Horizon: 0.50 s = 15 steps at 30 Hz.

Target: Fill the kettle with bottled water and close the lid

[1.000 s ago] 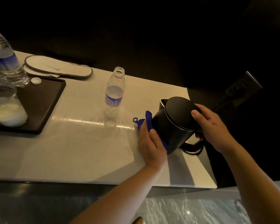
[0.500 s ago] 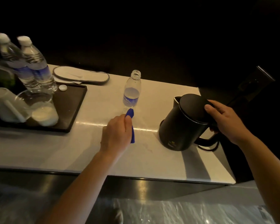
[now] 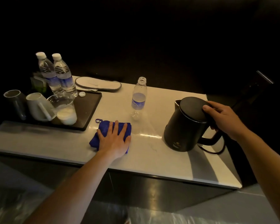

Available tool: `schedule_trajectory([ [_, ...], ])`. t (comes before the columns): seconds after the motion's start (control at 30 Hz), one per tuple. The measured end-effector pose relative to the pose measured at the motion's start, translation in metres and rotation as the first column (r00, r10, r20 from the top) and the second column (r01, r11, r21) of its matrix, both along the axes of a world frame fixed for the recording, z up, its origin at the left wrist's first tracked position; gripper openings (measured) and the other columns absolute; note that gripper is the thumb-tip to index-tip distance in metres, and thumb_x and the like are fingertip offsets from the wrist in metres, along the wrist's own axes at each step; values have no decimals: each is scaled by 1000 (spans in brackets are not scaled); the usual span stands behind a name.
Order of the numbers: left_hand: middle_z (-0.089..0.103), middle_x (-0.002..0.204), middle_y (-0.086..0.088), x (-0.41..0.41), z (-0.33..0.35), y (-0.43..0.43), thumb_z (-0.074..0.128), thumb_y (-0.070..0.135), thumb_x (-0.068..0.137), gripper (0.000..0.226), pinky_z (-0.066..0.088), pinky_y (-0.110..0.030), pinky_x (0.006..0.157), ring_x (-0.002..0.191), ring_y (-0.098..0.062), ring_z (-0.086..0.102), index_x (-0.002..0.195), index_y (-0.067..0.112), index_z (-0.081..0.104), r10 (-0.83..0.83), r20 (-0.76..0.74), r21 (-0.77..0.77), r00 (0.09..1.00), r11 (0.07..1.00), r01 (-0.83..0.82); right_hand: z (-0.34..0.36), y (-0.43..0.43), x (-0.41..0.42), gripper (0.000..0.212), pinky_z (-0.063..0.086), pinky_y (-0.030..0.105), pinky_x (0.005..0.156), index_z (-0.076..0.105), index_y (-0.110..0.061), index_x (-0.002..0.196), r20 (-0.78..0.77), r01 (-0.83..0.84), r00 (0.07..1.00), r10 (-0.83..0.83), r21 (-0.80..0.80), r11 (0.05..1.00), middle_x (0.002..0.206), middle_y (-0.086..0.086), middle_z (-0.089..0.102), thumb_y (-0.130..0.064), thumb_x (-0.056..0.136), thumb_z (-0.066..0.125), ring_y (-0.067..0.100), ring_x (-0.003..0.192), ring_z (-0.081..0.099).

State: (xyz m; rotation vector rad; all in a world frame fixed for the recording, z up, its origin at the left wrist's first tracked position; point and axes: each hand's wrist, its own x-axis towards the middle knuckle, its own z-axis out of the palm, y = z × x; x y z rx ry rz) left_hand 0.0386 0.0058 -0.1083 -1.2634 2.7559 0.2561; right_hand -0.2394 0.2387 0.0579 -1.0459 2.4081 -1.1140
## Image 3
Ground person's left hand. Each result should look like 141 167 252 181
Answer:
97 120 132 160

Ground person's right hand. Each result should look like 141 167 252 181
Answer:
202 101 251 141

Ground blue microfibre cloth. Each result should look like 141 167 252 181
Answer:
89 119 132 154

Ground black electric kettle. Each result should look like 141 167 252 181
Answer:
163 97 223 152

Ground person's left forearm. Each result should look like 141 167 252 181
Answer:
23 150 118 224

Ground person's right forearm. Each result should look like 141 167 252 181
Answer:
236 131 280 224

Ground black rectangular tray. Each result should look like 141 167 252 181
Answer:
5 90 103 131

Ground open empty plastic water bottle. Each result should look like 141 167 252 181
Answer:
131 77 147 120

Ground clear plastic cup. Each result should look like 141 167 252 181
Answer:
47 92 77 126

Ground white slipper with grey trim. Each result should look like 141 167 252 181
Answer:
75 76 122 92

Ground white ceramic mug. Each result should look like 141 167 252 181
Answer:
26 92 56 121

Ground sealed plastic water bottle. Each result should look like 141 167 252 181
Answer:
36 52 64 95
52 53 78 97

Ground green sachet packets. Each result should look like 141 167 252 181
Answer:
30 72 48 93

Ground dark glass tumbler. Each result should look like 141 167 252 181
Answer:
3 90 28 121

